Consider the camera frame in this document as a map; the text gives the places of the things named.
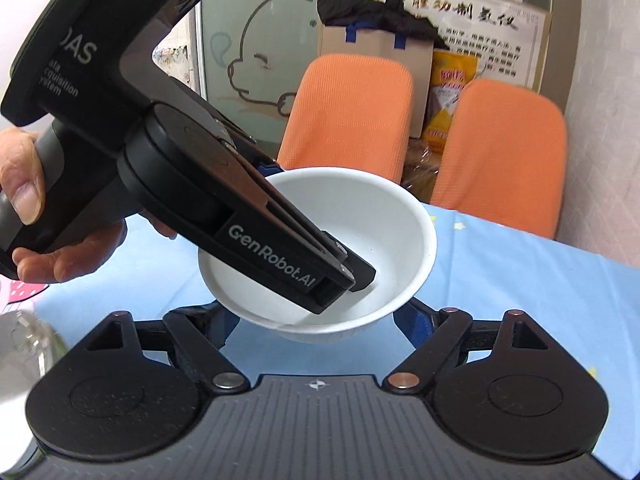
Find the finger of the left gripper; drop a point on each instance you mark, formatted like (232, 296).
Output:
(203, 189)
(249, 149)

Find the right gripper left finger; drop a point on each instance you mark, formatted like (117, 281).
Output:
(130, 388)

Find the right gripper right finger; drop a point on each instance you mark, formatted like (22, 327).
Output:
(505, 389)

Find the white ribbed bowl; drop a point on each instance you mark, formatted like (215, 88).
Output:
(374, 217)

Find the stainless steel bowl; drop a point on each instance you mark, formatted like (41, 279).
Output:
(29, 349)

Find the person's left hand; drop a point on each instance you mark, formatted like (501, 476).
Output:
(83, 193)

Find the left orange chair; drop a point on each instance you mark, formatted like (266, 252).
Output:
(350, 111)

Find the orange chair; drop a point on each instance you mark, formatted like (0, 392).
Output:
(350, 111)
(505, 158)

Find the blue cartoon tablecloth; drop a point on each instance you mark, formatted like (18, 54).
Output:
(586, 302)

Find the glass door with cat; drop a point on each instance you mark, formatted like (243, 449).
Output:
(255, 54)

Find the black cloth on bag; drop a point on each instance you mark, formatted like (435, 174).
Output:
(388, 16)

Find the yellow snack bag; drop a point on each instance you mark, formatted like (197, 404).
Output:
(451, 73)

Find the right orange chair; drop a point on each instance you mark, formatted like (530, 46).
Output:
(505, 158)

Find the white poster with characters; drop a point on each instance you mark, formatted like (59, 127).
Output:
(510, 38)

